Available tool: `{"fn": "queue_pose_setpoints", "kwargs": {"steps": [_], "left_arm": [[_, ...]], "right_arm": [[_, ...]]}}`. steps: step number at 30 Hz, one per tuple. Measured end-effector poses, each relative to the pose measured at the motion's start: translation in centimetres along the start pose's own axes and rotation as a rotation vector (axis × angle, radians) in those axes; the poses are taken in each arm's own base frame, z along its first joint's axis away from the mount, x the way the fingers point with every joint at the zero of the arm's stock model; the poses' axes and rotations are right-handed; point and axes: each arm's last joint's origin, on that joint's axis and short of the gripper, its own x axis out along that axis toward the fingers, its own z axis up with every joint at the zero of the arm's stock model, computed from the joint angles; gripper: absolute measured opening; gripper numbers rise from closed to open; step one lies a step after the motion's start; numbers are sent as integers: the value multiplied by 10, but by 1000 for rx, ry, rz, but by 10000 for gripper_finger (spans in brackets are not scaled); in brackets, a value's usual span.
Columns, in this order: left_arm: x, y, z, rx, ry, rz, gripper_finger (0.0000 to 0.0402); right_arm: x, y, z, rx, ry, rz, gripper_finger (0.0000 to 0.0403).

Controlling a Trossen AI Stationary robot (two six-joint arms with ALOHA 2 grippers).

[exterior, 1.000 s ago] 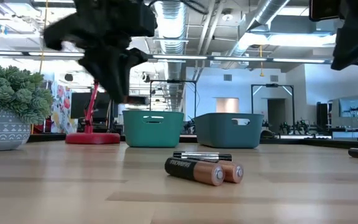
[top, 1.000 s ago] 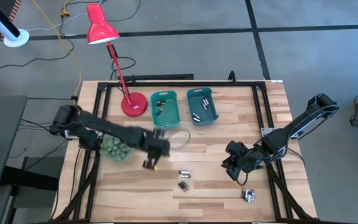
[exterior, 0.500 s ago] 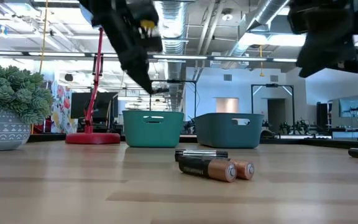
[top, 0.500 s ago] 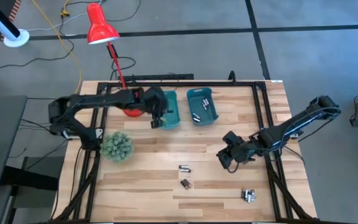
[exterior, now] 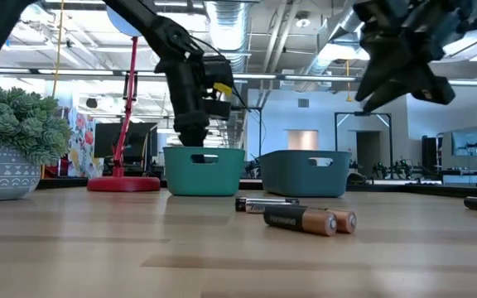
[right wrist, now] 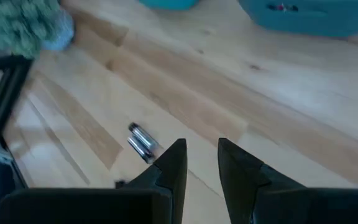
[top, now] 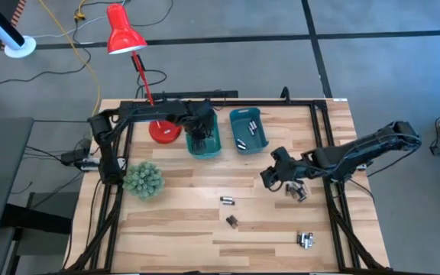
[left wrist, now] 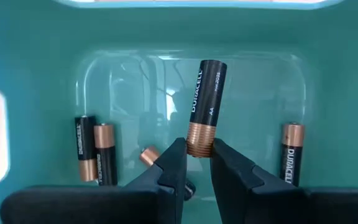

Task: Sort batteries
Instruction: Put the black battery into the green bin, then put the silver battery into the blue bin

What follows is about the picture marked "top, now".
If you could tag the potted artificial succulent plant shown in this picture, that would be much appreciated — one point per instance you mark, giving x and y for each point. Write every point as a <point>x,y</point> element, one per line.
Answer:
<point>143,180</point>

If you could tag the black power adapter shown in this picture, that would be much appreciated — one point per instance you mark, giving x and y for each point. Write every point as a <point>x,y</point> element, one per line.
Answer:
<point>71,156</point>

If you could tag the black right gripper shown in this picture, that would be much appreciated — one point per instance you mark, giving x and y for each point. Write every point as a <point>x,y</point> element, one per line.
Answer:
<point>286,164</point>

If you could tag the black desk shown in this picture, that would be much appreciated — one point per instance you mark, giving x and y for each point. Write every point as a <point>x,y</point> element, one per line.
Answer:
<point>2,172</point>

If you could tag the green plastic bin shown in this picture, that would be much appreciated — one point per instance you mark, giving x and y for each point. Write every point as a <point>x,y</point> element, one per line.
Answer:
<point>204,154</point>

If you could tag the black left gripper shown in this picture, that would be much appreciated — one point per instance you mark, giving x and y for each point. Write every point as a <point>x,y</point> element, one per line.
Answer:
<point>201,118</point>

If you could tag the black table clamp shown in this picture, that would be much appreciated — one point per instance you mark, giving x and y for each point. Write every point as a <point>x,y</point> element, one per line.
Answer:
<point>285,95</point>

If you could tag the blue plastic bin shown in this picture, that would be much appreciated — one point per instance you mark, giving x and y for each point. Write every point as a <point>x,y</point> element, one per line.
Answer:
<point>243,126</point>

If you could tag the red desk lamp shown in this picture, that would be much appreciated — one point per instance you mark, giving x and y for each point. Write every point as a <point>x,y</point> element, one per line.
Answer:
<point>122,34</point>

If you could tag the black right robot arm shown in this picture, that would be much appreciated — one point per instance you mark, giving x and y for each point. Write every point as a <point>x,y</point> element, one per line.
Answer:
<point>376,143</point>

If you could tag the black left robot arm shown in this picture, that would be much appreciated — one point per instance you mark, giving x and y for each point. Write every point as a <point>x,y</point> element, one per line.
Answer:
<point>105,153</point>

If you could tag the black aluminium table frame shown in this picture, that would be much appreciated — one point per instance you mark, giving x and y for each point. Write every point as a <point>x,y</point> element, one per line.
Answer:
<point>262,103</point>

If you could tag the white power strip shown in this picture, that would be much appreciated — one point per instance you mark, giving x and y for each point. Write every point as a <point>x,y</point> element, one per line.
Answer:
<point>88,165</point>

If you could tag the white floor stand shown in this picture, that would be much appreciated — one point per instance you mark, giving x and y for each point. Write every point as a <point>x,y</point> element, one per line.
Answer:
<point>20,47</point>

